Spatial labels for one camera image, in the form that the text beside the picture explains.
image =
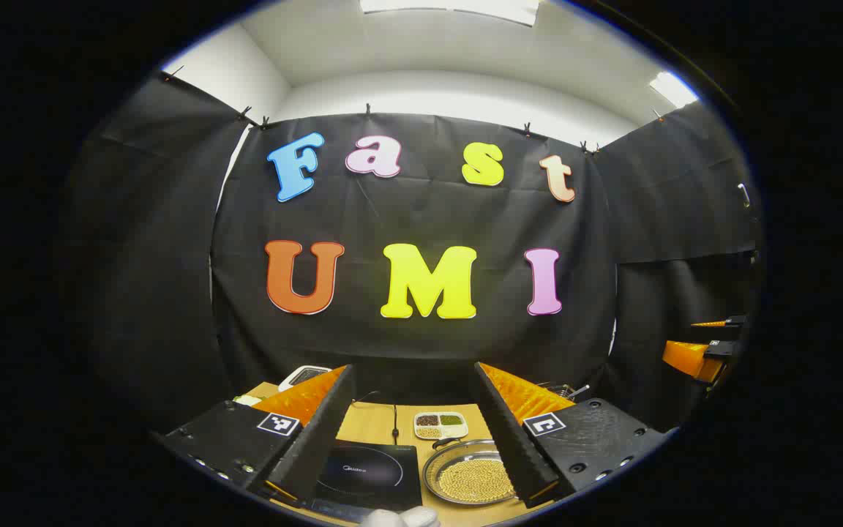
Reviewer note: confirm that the pile of soybeans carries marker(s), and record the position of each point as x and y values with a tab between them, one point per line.
476	479

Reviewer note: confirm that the white divided bean dish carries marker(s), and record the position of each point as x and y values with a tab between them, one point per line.
440	425

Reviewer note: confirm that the ceiling light panel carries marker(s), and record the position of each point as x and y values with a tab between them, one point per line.
674	89

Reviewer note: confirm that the black induction cooktop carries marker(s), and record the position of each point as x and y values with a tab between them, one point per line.
370	476

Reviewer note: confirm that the white rounded object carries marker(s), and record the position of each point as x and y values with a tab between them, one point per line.
399	518

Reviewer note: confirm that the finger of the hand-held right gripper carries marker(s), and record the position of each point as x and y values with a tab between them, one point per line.
735	321
688	359

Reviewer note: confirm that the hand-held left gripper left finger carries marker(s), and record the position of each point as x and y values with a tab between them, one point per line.
323	432

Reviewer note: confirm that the white toaster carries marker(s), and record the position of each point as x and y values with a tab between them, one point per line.
297	377

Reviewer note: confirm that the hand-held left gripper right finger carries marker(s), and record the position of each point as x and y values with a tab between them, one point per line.
506	432

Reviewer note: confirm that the stainless steel pot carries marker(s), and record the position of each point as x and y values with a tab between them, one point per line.
436	465

